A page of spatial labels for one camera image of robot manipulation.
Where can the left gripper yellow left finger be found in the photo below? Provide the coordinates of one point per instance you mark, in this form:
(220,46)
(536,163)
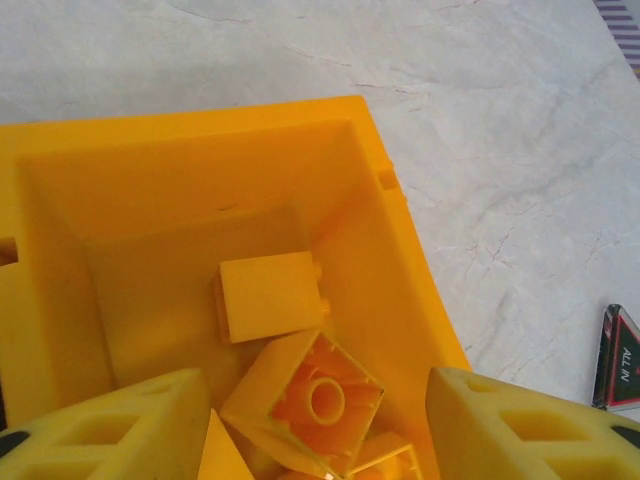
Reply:
(100,445)

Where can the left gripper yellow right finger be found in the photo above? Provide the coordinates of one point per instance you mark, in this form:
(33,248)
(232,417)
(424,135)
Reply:
(525,440)

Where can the red black triangular chip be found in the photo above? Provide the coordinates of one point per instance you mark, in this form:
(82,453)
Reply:
(620,360)

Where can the yellow lego brick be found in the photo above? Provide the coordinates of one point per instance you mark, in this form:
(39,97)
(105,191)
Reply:
(280,370)
(385,457)
(270,300)

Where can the yellow plastic bin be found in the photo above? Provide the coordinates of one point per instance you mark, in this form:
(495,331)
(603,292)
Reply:
(150,175)

